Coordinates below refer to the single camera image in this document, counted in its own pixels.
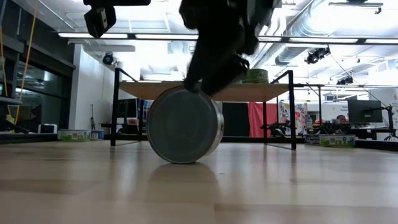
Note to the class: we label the black background table frame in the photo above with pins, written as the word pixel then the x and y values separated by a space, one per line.
pixel 320 109

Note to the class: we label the black background robot arm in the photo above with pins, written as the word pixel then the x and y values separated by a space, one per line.
pixel 278 130

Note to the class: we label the dark metal rack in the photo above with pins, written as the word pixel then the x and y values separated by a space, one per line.
pixel 9 100

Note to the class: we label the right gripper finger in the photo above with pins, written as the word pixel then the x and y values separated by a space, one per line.
pixel 200 68
pixel 230 74

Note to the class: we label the black background desk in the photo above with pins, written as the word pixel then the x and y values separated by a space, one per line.
pixel 363 132

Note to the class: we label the colourful poster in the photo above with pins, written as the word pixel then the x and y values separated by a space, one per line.
pixel 300 112

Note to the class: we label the green white tuna can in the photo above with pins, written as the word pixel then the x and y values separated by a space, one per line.
pixel 337 141
pixel 183 127
pixel 74 135

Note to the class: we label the thin black tripod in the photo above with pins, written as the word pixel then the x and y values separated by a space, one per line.
pixel 92 118

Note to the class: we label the red curtain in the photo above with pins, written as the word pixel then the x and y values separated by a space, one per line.
pixel 256 119

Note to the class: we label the black ceiling spotlight cluster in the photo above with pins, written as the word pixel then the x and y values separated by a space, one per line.
pixel 315 56

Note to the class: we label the black ceiling light rail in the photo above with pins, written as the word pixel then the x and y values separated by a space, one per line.
pixel 360 40

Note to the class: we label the black computer monitor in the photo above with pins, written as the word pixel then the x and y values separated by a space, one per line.
pixel 365 112
pixel 129 109

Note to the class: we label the round black spotlight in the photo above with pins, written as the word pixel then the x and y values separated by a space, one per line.
pixel 108 59

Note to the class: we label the dark green tuna can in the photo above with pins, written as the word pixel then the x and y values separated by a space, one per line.
pixel 258 76

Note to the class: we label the person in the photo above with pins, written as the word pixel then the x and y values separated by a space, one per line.
pixel 341 119

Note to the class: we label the wooden shelf with black legs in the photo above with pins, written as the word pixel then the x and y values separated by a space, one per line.
pixel 140 91

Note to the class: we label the black partition panel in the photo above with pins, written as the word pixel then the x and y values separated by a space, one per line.
pixel 236 119

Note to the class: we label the black table edge rail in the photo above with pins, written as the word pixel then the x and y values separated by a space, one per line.
pixel 18 138

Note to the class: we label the small white appliance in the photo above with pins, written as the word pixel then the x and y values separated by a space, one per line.
pixel 47 128

